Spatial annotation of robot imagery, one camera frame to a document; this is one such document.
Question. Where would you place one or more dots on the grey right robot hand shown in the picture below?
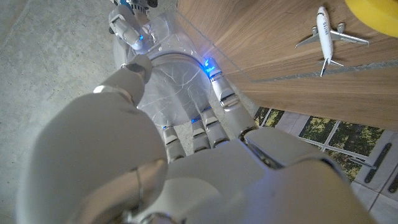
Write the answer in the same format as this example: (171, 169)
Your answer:
(126, 26)

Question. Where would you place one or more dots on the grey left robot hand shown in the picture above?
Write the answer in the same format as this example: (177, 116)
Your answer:
(217, 186)

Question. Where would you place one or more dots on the clear plastic jar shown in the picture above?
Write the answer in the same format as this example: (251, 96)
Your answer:
(174, 37)

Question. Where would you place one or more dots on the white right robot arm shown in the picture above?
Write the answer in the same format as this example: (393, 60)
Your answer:
(140, 3)

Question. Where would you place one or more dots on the white toy airplane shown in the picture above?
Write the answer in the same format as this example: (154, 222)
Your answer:
(325, 34)

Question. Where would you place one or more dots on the yellow banana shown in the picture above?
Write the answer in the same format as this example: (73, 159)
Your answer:
(376, 14)

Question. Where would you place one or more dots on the printed window backdrop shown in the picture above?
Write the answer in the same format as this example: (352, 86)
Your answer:
(357, 149)

